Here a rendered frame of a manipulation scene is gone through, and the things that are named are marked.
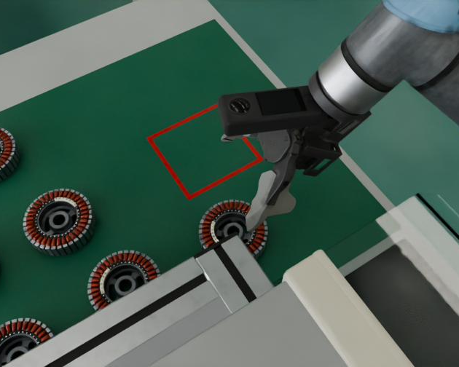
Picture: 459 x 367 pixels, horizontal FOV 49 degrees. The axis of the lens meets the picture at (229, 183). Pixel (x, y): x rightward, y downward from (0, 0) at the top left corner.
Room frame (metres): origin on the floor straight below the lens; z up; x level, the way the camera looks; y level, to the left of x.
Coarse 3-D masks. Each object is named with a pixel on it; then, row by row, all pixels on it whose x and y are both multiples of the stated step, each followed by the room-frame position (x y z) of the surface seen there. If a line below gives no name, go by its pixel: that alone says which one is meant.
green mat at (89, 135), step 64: (128, 64) 0.76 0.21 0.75; (192, 64) 0.76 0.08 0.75; (64, 128) 0.59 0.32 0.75; (128, 128) 0.59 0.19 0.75; (192, 128) 0.59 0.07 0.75; (0, 192) 0.45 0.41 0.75; (128, 192) 0.45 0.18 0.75; (192, 192) 0.45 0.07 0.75; (256, 192) 0.45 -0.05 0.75; (320, 192) 0.45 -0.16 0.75; (0, 256) 0.33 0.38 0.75; (64, 256) 0.33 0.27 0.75; (0, 320) 0.22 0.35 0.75; (64, 320) 0.22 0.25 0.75
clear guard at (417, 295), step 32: (384, 224) 0.23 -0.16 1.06; (416, 224) 0.23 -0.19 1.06; (448, 224) 0.23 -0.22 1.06; (352, 256) 0.20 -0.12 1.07; (384, 256) 0.20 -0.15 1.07; (416, 256) 0.20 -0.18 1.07; (448, 256) 0.20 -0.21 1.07; (384, 288) 0.16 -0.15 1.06; (416, 288) 0.16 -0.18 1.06; (448, 288) 0.16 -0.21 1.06; (384, 320) 0.13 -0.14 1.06; (416, 320) 0.13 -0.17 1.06; (448, 320) 0.13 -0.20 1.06; (416, 352) 0.10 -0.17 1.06; (448, 352) 0.10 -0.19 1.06
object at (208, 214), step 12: (216, 204) 0.41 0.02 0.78; (228, 204) 0.41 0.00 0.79; (240, 204) 0.41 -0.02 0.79; (204, 216) 0.39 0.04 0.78; (216, 216) 0.39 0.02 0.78; (228, 216) 0.39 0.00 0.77; (240, 216) 0.39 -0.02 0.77; (204, 228) 0.36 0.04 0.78; (216, 228) 0.37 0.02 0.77; (228, 228) 0.37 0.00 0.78; (240, 228) 0.37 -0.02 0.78; (264, 228) 0.36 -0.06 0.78; (204, 240) 0.34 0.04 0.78; (216, 240) 0.34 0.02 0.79; (252, 240) 0.34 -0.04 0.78; (264, 240) 0.34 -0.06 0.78; (252, 252) 0.32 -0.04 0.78
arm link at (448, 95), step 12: (456, 60) 0.36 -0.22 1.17; (444, 72) 0.35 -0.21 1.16; (456, 72) 0.35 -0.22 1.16; (432, 84) 0.35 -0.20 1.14; (444, 84) 0.35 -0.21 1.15; (456, 84) 0.34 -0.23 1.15; (432, 96) 0.35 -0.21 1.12; (444, 96) 0.34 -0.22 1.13; (456, 96) 0.34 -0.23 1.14; (444, 108) 0.34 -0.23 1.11; (456, 108) 0.34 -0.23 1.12; (456, 120) 0.34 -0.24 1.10
